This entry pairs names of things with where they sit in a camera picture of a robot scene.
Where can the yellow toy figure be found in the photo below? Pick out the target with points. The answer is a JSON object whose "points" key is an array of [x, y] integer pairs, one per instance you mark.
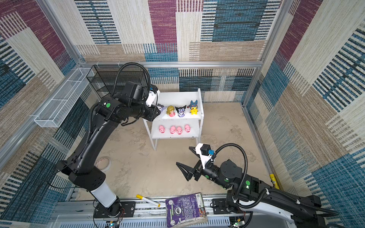
{"points": [[193, 106]]}

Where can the white wire mesh basket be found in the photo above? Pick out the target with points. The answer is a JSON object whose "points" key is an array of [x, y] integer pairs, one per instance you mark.
{"points": [[56, 110]]}

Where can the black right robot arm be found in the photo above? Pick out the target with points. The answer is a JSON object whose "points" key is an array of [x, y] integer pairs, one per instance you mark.
{"points": [[247, 193]]}

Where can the doll toy figure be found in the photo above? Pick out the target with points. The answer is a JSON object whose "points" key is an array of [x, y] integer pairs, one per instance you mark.
{"points": [[170, 111]]}

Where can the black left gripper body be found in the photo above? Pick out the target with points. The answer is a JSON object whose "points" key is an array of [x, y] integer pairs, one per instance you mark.
{"points": [[149, 114]]}

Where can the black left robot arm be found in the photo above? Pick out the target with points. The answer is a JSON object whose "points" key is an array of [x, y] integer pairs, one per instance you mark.
{"points": [[134, 101]]}

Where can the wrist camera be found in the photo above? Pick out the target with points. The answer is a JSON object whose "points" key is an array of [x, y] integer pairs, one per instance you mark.
{"points": [[206, 154], [153, 95]]}

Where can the yellow small bottle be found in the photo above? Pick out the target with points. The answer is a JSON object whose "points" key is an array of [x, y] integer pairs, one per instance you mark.
{"points": [[274, 181]]}

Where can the pink pig toy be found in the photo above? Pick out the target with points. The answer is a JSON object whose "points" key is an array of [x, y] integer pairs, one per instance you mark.
{"points": [[172, 129], [161, 129], [179, 130], [187, 128]]}

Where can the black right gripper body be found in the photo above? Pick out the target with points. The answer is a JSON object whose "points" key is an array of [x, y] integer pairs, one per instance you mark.
{"points": [[208, 172]]}

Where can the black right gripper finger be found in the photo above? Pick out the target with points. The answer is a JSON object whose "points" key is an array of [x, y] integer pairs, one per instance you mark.
{"points": [[193, 150], [187, 171]]}

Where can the black wire mesh shelf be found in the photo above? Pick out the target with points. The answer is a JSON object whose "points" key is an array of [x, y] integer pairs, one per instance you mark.
{"points": [[108, 78]]}

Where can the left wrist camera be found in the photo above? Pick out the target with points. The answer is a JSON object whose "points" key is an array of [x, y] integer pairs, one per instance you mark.
{"points": [[153, 95]]}

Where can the black purple Kuromi figurine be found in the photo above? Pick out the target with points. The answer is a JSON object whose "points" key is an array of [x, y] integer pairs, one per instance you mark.
{"points": [[181, 111]]}

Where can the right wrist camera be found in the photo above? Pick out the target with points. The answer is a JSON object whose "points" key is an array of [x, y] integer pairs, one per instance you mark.
{"points": [[206, 154]]}

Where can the purple toy package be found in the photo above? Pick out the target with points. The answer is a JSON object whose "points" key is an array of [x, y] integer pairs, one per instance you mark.
{"points": [[184, 211]]}

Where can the clear tape roll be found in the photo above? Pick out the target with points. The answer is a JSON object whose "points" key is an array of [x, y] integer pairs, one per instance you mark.
{"points": [[103, 163]]}

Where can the yellow white marker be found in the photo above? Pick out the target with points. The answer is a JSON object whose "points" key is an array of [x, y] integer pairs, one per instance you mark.
{"points": [[148, 200]]}

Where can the purple toy figure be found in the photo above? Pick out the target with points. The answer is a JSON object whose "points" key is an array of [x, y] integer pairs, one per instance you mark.
{"points": [[161, 107]]}

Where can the white two-tier shelf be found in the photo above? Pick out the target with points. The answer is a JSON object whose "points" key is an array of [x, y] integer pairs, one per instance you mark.
{"points": [[177, 99]]}

